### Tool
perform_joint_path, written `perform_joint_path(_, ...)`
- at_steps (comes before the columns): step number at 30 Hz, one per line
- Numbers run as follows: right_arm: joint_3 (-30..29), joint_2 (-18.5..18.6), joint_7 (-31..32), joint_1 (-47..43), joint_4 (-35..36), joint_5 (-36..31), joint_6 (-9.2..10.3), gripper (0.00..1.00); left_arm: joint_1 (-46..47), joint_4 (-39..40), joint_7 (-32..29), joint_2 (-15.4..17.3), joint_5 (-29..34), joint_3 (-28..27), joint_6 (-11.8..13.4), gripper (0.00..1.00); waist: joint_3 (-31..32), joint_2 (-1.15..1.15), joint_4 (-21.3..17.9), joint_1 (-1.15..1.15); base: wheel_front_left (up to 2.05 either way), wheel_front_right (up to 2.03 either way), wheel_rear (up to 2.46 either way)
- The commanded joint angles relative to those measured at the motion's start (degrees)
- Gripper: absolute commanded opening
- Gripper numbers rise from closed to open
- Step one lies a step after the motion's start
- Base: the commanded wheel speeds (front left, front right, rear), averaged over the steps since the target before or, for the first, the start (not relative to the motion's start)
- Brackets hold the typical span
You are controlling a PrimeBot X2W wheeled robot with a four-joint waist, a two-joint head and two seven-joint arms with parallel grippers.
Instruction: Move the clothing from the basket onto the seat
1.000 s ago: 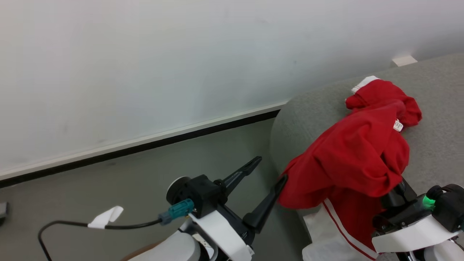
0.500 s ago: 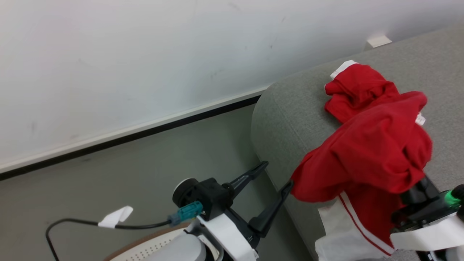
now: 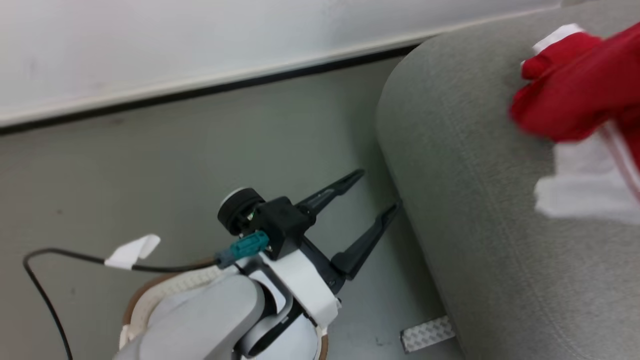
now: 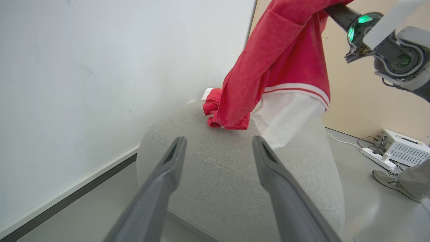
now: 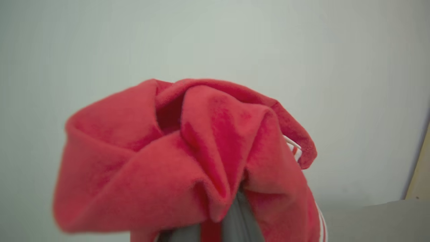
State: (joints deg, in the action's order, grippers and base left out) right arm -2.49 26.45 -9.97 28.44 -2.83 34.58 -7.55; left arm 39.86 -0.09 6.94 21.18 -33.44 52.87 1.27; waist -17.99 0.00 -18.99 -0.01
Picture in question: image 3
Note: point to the white perforated strip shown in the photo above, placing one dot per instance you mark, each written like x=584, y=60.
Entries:
x=427, y=334

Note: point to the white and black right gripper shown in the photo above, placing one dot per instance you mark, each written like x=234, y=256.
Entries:
x=305, y=282

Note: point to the dark baseboard strip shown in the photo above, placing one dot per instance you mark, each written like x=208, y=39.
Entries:
x=200, y=91

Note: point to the white clothing piece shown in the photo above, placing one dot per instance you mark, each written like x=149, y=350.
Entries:
x=585, y=185

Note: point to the red clothing piece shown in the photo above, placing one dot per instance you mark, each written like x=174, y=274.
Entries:
x=580, y=90

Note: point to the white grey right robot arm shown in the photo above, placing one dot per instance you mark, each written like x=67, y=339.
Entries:
x=205, y=320

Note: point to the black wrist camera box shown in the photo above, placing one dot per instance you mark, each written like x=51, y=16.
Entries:
x=277, y=220

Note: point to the light grey fabric sofa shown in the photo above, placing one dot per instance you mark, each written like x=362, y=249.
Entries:
x=480, y=210

